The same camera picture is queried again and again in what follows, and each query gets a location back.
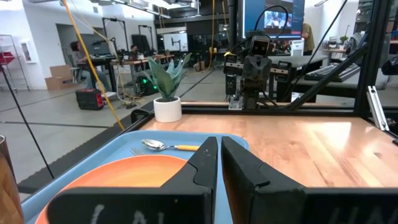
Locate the red shelf bin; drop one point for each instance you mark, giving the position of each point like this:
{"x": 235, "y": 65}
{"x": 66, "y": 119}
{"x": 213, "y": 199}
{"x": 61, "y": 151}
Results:
{"x": 6, "y": 58}

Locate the amber ribbed plastic cup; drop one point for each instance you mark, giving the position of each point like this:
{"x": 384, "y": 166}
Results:
{"x": 9, "y": 193}

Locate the white round plant pot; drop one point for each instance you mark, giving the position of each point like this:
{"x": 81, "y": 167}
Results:
{"x": 168, "y": 110}

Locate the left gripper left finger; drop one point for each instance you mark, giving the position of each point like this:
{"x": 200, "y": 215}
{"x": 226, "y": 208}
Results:
{"x": 140, "y": 205}

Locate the green artificial plant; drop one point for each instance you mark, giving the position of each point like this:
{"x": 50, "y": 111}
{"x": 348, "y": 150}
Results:
{"x": 164, "y": 84}

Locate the person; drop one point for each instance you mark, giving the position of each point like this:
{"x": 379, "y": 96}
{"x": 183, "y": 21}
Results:
{"x": 133, "y": 53}
{"x": 308, "y": 40}
{"x": 77, "y": 59}

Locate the black desk monitor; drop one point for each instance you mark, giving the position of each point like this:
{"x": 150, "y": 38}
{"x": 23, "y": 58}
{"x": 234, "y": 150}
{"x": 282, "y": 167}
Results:
{"x": 96, "y": 46}

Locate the black aluminium table frame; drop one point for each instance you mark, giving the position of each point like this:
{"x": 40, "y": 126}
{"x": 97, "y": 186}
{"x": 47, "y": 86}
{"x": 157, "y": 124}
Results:
{"x": 326, "y": 110}

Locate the black side desk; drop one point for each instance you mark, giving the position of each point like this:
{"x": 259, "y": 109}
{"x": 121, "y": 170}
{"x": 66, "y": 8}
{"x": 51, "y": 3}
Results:
{"x": 298, "y": 60}

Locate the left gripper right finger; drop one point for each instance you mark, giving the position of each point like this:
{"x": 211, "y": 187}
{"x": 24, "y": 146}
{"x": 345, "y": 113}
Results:
{"x": 280, "y": 205}

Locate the small cardboard box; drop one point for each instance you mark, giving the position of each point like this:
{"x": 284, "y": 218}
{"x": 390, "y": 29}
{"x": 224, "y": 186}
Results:
{"x": 60, "y": 71}

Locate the blue plastic tray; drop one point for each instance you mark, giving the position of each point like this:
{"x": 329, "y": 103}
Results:
{"x": 102, "y": 152}

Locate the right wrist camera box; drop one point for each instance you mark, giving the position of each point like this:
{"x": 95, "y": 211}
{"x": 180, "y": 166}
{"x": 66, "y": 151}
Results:
{"x": 259, "y": 46}

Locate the white printed box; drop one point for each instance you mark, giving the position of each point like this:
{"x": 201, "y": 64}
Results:
{"x": 297, "y": 48}

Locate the wooden top desk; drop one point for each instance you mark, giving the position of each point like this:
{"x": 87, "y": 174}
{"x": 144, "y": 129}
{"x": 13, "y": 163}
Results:
{"x": 149, "y": 57}

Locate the large cardboard box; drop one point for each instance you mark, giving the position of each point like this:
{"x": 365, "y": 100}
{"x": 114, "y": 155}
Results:
{"x": 60, "y": 83}

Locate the orange round plate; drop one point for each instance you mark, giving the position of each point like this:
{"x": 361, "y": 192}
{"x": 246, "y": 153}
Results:
{"x": 130, "y": 171}

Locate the computer tower green lights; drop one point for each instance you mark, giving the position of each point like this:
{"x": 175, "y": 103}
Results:
{"x": 146, "y": 87}

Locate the large display monitor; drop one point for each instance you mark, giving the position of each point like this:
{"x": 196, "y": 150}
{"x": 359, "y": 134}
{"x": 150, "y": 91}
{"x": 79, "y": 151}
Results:
{"x": 255, "y": 18}

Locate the red black portable case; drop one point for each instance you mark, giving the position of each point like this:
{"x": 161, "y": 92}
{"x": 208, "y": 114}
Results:
{"x": 88, "y": 99}

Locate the black keyboard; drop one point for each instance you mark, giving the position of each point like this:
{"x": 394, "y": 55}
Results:
{"x": 317, "y": 74}

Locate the black hazard-striped floor mat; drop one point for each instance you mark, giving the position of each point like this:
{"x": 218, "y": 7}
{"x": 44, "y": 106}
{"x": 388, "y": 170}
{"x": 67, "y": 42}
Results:
{"x": 77, "y": 155}

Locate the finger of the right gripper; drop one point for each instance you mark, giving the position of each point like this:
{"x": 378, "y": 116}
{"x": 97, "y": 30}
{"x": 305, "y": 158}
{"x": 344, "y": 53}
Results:
{"x": 283, "y": 82}
{"x": 233, "y": 84}

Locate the silver aluminium bracket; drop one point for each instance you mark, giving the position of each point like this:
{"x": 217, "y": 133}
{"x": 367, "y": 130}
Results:
{"x": 377, "y": 109}

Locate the monitor with white screen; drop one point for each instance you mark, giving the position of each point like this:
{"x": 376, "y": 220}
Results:
{"x": 175, "y": 42}

